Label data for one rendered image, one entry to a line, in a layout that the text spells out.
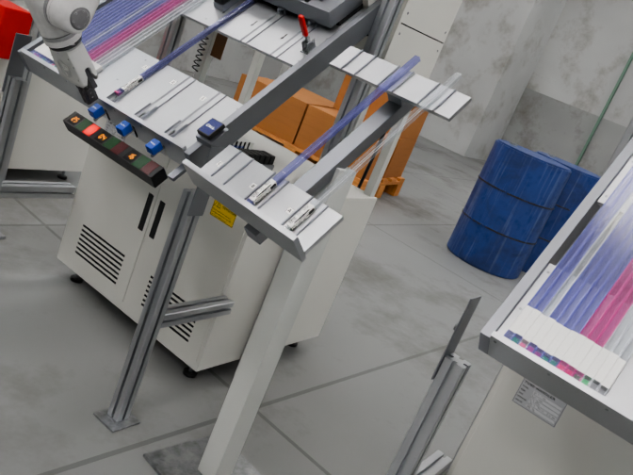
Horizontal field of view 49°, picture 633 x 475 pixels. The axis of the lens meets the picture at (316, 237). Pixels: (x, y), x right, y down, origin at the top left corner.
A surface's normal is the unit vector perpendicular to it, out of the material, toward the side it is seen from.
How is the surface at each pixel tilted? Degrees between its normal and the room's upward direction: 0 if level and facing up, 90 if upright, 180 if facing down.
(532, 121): 90
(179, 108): 42
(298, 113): 90
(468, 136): 90
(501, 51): 90
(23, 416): 0
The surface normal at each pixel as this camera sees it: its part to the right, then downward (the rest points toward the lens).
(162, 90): -0.10, -0.63
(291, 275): -0.64, -0.02
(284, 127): -0.41, 0.12
